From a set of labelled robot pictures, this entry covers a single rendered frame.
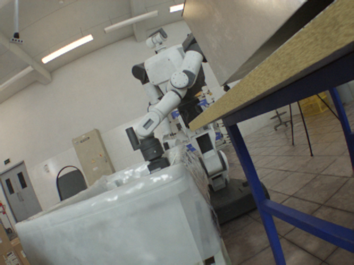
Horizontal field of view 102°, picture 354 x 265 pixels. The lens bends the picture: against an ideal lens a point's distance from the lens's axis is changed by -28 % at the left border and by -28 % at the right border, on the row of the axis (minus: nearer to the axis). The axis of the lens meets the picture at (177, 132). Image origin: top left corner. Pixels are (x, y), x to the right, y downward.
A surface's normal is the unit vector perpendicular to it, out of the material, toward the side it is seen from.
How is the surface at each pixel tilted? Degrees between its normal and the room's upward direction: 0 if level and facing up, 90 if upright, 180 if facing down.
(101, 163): 90
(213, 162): 107
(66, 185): 77
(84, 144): 90
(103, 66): 90
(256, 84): 90
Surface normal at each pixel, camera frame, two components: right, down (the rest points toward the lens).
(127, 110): 0.11, -0.10
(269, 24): -0.91, 0.40
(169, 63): -0.52, 0.48
